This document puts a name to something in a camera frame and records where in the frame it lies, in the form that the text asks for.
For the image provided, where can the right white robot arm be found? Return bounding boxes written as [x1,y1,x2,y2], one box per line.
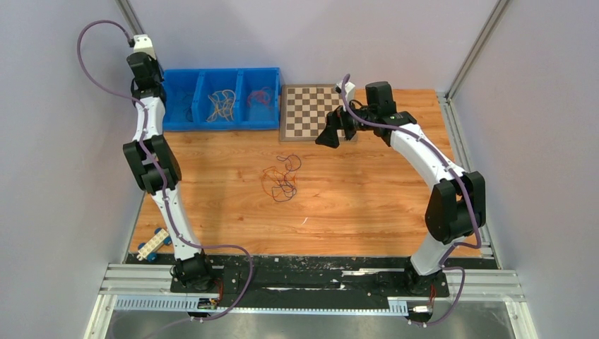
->
[315,78,486,295]

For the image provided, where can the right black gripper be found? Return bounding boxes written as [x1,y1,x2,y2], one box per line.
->
[316,96,377,148]

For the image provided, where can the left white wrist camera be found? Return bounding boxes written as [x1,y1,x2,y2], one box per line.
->
[133,35,157,60]

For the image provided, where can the wooden chessboard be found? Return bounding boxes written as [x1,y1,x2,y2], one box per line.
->
[279,84,341,142]

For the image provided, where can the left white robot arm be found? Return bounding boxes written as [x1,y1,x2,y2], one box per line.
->
[123,52,216,292]

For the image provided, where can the red orange wire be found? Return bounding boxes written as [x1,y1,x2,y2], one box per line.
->
[246,87,275,109]

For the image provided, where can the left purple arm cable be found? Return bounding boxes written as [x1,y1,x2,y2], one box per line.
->
[76,19,256,339]

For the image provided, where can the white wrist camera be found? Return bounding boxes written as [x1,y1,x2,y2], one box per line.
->
[133,35,157,60]
[333,81,355,102]

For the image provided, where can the dark purple wire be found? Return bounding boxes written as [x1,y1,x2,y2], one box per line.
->
[179,95,196,124]

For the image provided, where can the white toy car blue wheels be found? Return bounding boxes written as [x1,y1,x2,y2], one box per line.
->
[136,227,172,263]

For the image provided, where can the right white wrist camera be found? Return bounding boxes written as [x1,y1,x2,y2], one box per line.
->
[333,81,355,102]

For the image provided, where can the white slotted cable duct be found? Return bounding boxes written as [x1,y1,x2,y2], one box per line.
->
[113,296,408,316]

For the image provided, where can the blue three-compartment bin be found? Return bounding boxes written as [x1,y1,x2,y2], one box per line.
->
[163,68,281,131]

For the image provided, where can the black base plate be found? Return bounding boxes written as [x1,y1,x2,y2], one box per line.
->
[125,252,499,311]

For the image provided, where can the aluminium frame rail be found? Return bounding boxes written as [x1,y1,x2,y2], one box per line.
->
[85,257,537,338]

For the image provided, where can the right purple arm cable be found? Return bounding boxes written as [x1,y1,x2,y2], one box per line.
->
[339,73,483,328]

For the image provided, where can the wire bundle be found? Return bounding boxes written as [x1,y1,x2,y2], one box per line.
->
[261,154,303,204]

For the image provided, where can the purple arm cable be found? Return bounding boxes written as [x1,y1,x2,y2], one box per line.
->
[76,19,256,339]
[339,73,483,328]

